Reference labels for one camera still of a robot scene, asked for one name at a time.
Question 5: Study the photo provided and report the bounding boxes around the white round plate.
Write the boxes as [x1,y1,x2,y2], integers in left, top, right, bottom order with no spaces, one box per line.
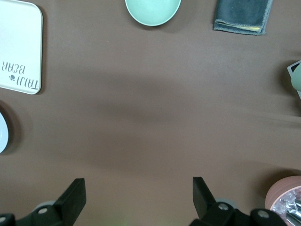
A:
[0,112,11,154]

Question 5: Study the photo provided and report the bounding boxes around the pink bowl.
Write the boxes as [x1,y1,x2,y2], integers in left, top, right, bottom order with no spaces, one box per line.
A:
[265,176,301,214]

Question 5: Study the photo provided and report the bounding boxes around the clear plastic ice cubes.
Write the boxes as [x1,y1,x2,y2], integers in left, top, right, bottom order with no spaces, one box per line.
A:
[270,188,301,214]

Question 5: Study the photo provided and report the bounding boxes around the white wire cup rack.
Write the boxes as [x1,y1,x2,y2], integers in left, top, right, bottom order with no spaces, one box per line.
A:
[286,60,301,101]

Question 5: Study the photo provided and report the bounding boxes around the green cup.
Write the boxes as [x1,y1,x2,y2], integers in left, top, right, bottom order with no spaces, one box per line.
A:
[291,63,301,92]

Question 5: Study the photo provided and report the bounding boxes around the silver metal scoop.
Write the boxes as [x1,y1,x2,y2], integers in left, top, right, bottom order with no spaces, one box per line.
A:
[285,200,301,226]

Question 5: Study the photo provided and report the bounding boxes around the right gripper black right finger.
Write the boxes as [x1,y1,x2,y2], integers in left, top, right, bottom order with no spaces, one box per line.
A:
[189,177,289,226]

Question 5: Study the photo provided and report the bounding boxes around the folded grey cloth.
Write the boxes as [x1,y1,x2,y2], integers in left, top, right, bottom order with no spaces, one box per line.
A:
[213,0,274,36]

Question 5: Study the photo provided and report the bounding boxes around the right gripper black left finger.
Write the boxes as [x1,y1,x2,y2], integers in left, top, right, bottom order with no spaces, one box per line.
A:
[0,178,87,226]

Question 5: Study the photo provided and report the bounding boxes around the beige bear print tray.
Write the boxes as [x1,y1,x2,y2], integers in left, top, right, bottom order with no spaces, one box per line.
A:
[0,0,44,95]

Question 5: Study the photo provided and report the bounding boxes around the mint green bowl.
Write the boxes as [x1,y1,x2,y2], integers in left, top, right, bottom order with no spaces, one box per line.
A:
[124,0,183,26]

